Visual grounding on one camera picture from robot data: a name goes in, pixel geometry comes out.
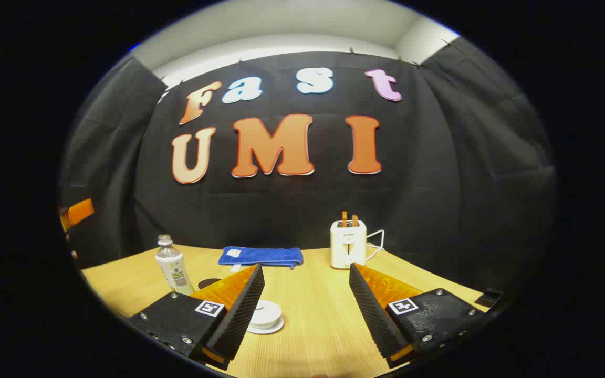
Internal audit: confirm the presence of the white toaster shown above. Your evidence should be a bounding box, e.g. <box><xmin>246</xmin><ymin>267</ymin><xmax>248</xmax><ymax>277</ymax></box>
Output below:
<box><xmin>330</xmin><ymin>219</ymin><xmax>368</xmax><ymax>269</ymax></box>

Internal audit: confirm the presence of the white toaster cable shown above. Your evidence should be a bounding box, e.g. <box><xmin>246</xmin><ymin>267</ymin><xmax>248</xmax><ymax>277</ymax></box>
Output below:
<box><xmin>366</xmin><ymin>229</ymin><xmax>385</xmax><ymax>261</ymax></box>

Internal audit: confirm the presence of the black backdrop cloth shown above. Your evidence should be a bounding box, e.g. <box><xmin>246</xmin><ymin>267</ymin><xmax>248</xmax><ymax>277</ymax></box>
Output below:
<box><xmin>58</xmin><ymin>37</ymin><xmax>556</xmax><ymax>295</ymax></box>

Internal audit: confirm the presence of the clear plastic water bottle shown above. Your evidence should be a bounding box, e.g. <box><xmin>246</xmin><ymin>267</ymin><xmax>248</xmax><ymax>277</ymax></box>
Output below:
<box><xmin>155</xmin><ymin>235</ymin><xmax>195</xmax><ymax>296</ymax></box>

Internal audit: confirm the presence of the blue towel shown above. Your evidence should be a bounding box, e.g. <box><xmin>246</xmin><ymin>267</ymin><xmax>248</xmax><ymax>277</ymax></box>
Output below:
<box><xmin>218</xmin><ymin>246</ymin><xmax>304</xmax><ymax>269</ymax></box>

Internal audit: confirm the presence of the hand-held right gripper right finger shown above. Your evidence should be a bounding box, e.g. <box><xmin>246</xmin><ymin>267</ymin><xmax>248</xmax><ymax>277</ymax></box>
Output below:
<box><xmin>349</xmin><ymin>262</ymin><xmax>492</xmax><ymax>368</ymax></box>

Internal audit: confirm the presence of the small black block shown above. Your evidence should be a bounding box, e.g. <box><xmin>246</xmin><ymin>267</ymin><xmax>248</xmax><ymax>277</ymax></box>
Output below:
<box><xmin>475</xmin><ymin>289</ymin><xmax>504</xmax><ymax>308</ymax></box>

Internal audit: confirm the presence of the white saucer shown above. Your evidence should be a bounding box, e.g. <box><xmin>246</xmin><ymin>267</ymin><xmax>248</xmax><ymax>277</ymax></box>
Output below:
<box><xmin>246</xmin><ymin>317</ymin><xmax>285</xmax><ymax>335</ymax></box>

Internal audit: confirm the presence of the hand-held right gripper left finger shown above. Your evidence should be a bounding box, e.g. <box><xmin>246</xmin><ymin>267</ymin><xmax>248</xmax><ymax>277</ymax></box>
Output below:
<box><xmin>128</xmin><ymin>264</ymin><xmax>265</xmax><ymax>368</ymax></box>

